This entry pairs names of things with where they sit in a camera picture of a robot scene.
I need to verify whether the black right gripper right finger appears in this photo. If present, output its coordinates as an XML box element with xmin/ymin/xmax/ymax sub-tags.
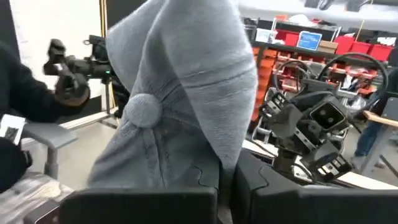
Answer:
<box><xmin>231</xmin><ymin>148</ymin><xmax>398</xmax><ymax>224</ymax></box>

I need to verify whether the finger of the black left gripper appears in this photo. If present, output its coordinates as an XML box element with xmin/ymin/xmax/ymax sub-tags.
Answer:
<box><xmin>259</xmin><ymin>91</ymin><xmax>301</xmax><ymax>140</ymax></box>
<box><xmin>300</xmin><ymin>141</ymin><xmax>354</xmax><ymax>184</ymax></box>

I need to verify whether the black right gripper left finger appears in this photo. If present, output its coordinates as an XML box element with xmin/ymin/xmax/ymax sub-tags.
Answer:
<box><xmin>58</xmin><ymin>186</ymin><xmax>218</xmax><ymax>224</ymax></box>

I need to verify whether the grey fabric cap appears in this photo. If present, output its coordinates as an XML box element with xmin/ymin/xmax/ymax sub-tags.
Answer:
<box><xmin>88</xmin><ymin>0</ymin><xmax>259</xmax><ymax>190</ymax></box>

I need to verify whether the person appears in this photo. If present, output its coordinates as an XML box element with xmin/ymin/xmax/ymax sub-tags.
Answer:
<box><xmin>0</xmin><ymin>39</ymin><xmax>91</xmax><ymax>194</ymax></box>
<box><xmin>353</xmin><ymin>46</ymin><xmax>398</xmax><ymax>170</ymax></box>

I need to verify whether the orange parts drawer rack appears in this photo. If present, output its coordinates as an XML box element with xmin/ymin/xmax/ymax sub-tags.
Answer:
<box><xmin>250</xmin><ymin>46</ymin><xmax>279</xmax><ymax>124</ymax></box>

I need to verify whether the black metal storage shelf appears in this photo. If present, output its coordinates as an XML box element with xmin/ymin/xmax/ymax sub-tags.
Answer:
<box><xmin>242</xmin><ymin>17</ymin><xmax>398</xmax><ymax>94</ymax></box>

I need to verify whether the red storage bin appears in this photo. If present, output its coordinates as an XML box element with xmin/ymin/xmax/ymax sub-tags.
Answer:
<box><xmin>334</xmin><ymin>35</ymin><xmax>355</xmax><ymax>55</ymax></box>
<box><xmin>275</xmin><ymin>29</ymin><xmax>300</xmax><ymax>47</ymax></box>
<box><xmin>350</xmin><ymin>41</ymin><xmax>373</xmax><ymax>55</ymax></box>
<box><xmin>368</xmin><ymin>44</ymin><xmax>394</xmax><ymax>62</ymax></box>

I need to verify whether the blue sign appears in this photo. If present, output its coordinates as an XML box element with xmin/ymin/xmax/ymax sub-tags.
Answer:
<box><xmin>296</xmin><ymin>30</ymin><xmax>323</xmax><ymax>52</ymax></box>

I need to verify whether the white box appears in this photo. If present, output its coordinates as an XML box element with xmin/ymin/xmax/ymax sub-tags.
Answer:
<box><xmin>255</xmin><ymin>27</ymin><xmax>278</xmax><ymax>44</ymax></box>

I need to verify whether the brown cardboard box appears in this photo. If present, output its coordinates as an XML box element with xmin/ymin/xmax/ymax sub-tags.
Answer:
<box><xmin>317</xmin><ymin>40</ymin><xmax>339</xmax><ymax>54</ymax></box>

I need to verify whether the grey chair armrest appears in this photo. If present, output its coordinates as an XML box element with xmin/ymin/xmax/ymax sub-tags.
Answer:
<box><xmin>21</xmin><ymin>121</ymin><xmax>78</xmax><ymax>180</ymax></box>

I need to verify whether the white printed card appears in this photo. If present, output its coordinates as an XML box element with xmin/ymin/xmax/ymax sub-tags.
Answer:
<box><xmin>0</xmin><ymin>114</ymin><xmax>27</xmax><ymax>146</ymax></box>

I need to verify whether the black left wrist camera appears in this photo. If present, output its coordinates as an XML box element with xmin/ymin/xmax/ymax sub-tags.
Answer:
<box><xmin>309</xmin><ymin>101</ymin><xmax>347</xmax><ymax>131</ymax></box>

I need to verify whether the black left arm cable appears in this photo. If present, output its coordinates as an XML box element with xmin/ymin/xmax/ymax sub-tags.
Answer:
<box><xmin>272</xmin><ymin>52</ymin><xmax>389</xmax><ymax>113</ymax></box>

